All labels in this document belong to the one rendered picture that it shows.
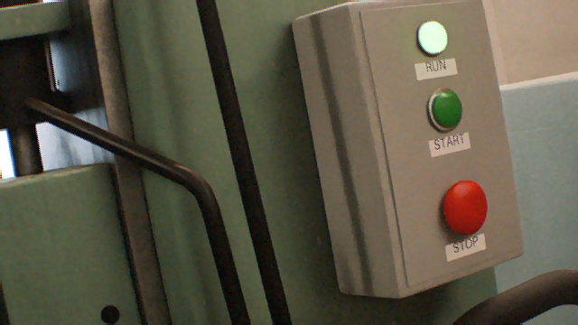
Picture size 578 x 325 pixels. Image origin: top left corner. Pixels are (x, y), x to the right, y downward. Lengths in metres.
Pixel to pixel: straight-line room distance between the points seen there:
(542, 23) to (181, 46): 2.43
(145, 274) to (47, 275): 0.06
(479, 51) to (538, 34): 2.36
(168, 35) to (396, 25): 0.12
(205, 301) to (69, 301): 0.08
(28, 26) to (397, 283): 0.26
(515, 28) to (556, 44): 0.16
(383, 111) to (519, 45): 2.47
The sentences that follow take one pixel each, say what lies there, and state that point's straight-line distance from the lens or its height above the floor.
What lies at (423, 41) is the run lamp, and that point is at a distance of 0.55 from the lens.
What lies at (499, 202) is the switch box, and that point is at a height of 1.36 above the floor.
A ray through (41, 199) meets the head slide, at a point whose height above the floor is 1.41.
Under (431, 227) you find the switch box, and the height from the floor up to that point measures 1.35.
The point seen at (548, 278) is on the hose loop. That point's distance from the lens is 0.65.
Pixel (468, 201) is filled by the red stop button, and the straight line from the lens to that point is 0.56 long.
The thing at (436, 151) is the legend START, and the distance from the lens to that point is 0.56.
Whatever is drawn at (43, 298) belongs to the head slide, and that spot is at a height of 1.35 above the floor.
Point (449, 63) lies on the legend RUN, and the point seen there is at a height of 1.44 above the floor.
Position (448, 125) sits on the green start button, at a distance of 0.56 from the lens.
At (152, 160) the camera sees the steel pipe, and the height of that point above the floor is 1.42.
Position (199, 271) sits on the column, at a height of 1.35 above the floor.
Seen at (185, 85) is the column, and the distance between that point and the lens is 0.55.
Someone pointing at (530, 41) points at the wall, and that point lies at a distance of 2.97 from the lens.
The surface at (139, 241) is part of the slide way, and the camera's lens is 0.57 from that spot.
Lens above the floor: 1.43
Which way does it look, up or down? 3 degrees down
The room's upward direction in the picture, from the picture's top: 10 degrees counter-clockwise
